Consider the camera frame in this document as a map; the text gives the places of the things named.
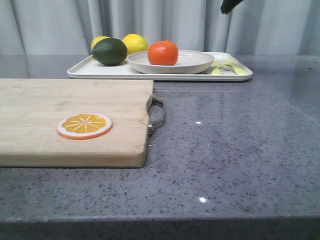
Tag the wooden cutting board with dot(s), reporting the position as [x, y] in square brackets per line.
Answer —
[31, 109]

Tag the orange mandarin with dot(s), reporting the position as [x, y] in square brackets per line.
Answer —
[163, 53]

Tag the dark green lime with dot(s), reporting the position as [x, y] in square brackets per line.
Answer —
[110, 51]

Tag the grey curtain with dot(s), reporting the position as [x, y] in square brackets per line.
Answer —
[253, 27]

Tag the white round plate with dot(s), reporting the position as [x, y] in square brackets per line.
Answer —
[189, 62]

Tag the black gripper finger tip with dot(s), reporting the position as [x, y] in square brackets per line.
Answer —
[228, 5]

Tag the left yellow lemon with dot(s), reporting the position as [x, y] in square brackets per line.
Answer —
[97, 39]

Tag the orange slice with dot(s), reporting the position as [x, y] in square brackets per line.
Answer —
[84, 126]

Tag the yellow lemon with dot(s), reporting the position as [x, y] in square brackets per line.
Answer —
[135, 43]
[97, 39]

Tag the yellow plastic fork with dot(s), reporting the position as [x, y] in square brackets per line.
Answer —
[236, 68]

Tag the white rectangular tray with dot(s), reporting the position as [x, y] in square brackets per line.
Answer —
[89, 68]

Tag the metal cutting board handle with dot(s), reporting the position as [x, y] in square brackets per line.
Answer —
[156, 113]

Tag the right yellow lemon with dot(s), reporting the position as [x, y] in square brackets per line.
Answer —
[135, 43]

